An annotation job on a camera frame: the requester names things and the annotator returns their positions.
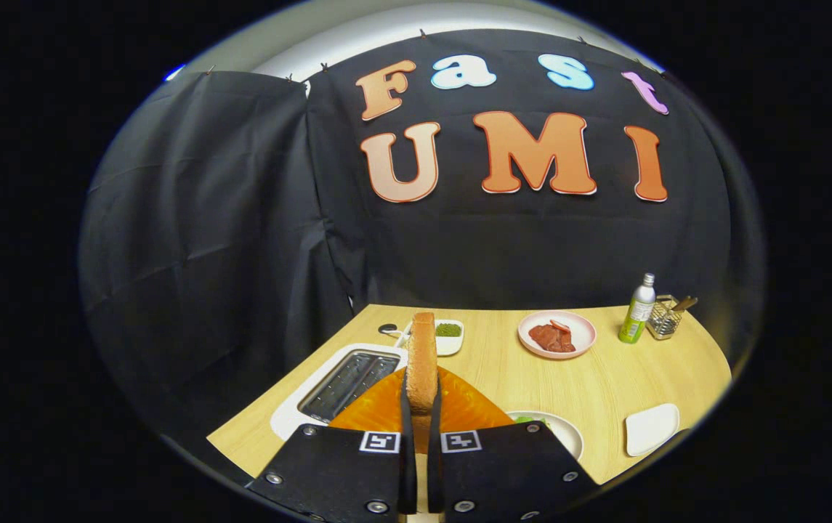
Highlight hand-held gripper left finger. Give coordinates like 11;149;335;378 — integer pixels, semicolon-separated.
247;367;420;523

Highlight toasted bread slice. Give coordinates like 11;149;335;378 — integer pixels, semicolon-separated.
406;312;439;455

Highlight red meat slices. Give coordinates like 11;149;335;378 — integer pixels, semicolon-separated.
528;323;576;354

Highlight pink plate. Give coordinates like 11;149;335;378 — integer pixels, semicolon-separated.
517;310;597;360

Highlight white divided condiment dish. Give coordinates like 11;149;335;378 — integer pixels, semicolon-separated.
395;320;465;357

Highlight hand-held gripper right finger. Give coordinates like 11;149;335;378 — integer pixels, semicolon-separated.
427;367;599;523

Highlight white toaster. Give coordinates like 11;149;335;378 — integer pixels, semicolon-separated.
270;344;409;442

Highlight black backdrop cloth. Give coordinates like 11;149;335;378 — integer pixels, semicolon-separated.
80;29;765;466

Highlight large white round plate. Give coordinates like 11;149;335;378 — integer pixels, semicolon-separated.
506;410;584;461

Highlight small white square plate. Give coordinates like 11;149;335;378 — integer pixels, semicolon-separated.
624;403;680;458

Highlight green drink bottle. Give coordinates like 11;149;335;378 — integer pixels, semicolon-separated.
618;273;657;344

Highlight wire utensil holder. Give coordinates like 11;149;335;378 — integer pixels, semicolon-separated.
646;294;684;341

